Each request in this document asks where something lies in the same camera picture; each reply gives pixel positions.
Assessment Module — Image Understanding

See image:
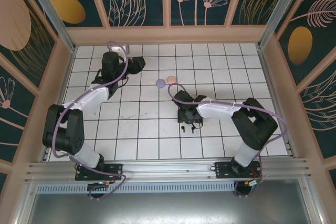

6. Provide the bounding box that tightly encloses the slotted grey cable duct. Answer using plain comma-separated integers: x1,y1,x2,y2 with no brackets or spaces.
34,183,238,194

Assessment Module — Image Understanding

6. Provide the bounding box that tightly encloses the pink flower outline wall panel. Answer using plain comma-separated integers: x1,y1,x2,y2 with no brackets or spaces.
0,52,40,166

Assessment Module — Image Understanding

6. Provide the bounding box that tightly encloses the orange oval fern wall panel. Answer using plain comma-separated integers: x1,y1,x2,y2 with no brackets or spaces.
275,0,336,88

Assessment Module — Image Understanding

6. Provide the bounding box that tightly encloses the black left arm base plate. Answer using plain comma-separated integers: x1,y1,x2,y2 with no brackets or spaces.
75,163,124,182

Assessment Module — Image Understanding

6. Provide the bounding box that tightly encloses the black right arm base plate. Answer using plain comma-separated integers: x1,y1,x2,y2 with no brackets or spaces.
214,161,263,180

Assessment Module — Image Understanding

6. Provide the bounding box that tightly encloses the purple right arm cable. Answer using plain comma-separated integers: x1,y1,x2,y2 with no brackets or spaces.
167,82,290,199

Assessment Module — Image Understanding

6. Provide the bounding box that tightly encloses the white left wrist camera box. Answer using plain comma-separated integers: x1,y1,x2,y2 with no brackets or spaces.
109,45,130,55

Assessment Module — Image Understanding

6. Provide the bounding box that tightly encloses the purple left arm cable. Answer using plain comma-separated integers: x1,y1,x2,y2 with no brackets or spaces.
51,40,131,201

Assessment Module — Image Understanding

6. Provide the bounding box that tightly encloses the orange disc leaves wall panel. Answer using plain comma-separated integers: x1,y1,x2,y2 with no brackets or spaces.
94,0,169,28

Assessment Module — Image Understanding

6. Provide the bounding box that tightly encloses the grey metal sheet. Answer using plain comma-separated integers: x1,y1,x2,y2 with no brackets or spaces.
26,191,312,224

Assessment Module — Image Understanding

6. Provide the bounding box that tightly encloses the pale oval botanical wall panel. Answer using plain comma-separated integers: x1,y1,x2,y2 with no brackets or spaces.
0,0,58,95

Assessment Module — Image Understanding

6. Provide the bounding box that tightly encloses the aluminium frame post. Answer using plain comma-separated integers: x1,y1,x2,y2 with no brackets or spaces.
256,0,314,49
20,0,77,53

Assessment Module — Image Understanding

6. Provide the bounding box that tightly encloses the aluminium mounting rail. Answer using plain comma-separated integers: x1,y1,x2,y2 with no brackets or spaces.
25,157,313,184

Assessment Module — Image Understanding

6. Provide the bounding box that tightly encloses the aluminium side rail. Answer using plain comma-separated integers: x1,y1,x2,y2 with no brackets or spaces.
256,43,299,159

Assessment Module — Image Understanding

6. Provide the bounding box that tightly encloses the pink leaf outline wall panel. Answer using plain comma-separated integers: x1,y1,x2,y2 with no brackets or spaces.
299,65,336,161

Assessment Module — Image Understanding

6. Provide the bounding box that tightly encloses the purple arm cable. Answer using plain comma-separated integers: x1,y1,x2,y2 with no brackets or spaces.
51,40,131,201
167,82,290,199

